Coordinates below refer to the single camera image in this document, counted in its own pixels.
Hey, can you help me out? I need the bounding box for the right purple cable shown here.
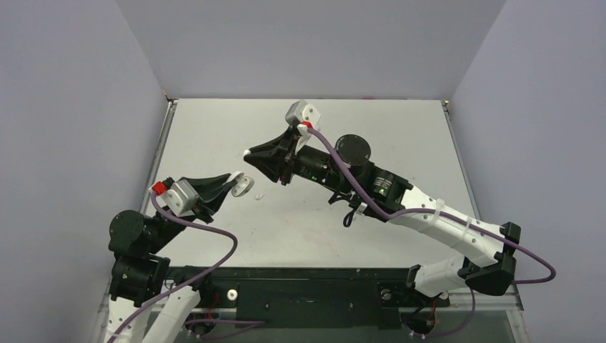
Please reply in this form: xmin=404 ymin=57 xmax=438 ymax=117
xmin=298 ymin=121 xmax=557 ymax=339

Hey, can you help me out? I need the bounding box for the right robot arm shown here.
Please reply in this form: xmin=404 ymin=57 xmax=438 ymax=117
xmin=244 ymin=126 xmax=521 ymax=305

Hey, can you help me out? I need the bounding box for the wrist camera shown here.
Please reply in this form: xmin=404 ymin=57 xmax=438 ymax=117
xmin=160 ymin=179 xmax=199 ymax=217
xmin=284 ymin=99 xmax=322 ymax=155

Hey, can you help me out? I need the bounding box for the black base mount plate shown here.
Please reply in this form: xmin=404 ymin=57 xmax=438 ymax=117
xmin=195 ymin=267 xmax=450 ymax=329

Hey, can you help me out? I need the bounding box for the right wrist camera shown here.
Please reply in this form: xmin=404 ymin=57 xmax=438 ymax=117
xmin=284 ymin=99 xmax=322 ymax=155

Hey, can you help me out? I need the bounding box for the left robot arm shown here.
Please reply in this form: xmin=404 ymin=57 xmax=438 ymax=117
xmin=104 ymin=171 xmax=254 ymax=342

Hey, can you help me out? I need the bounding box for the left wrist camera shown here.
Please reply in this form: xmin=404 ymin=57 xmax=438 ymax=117
xmin=160 ymin=179 xmax=199 ymax=217

